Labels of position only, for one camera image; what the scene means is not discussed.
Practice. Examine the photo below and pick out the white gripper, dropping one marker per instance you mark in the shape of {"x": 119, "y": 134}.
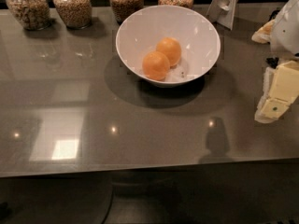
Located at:
{"x": 287, "y": 34}

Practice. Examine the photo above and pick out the orange fruit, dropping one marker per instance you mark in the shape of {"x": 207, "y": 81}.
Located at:
{"x": 155, "y": 65}
{"x": 171, "y": 48}

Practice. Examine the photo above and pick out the white ceramic bowl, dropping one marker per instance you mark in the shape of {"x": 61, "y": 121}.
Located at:
{"x": 200, "y": 42}

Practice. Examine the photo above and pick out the white folded card stand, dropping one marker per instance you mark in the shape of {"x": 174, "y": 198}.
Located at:
{"x": 222, "y": 12}

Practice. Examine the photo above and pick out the glass jar of brown grains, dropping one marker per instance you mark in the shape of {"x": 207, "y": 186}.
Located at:
{"x": 122, "y": 9}

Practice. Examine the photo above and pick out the glass jar of tan grains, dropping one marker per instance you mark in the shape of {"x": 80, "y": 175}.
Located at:
{"x": 76, "y": 14}

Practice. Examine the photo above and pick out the glass jar of light cereal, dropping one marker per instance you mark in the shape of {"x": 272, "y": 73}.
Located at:
{"x": 33, "y": 15}

